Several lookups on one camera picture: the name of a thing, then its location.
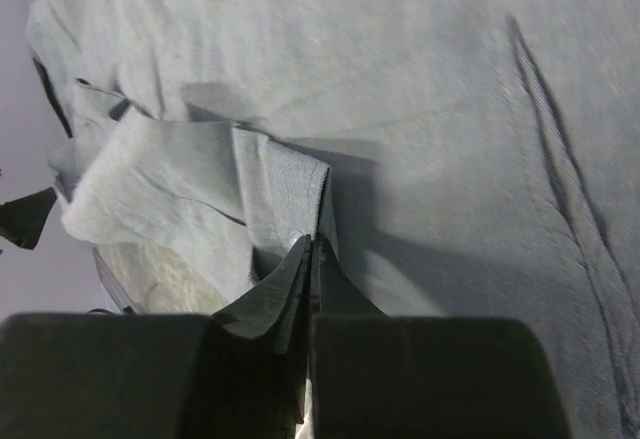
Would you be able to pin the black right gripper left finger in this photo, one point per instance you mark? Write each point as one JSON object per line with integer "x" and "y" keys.
{"x": 238, "y": 373}

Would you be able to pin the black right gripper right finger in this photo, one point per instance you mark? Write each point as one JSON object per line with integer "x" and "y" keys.
{"x": 378, "y": 376}

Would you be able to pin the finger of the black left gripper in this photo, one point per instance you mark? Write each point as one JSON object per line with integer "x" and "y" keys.
{"x": 22, "y": 221}

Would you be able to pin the grey long sleeve shirt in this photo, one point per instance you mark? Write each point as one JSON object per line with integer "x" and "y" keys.
{"x": 464, "y": 157}

